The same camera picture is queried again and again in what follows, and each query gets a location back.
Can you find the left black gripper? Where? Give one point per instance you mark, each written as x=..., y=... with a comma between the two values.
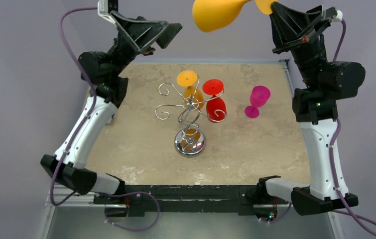
x=142, y=34

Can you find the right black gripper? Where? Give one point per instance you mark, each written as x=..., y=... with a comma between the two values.
x=299, y=42

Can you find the orange wine glass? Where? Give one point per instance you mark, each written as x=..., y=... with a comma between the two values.
x=212, y=15
x=189, y=80

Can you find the pink wine glass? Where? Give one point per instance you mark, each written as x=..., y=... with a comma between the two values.
x=259, y=96

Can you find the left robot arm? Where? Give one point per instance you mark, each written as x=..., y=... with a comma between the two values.
x=101, y=70

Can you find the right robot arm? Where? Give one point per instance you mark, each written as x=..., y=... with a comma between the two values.
x=315, y=106

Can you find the red wine glass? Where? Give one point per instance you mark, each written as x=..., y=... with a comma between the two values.
x=215, y=107

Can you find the chrome wine glass rack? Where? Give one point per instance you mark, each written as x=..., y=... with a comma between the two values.
x=189, y=141

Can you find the black front mounting bar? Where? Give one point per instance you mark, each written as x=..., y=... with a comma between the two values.
x=244, y=200

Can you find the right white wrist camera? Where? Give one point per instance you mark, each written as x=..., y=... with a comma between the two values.
x=333, y=15

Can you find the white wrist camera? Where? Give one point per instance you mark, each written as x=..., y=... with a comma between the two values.
x=105, y=7
x=333, y=15

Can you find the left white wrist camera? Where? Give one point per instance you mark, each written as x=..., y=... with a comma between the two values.
x=105, y=7

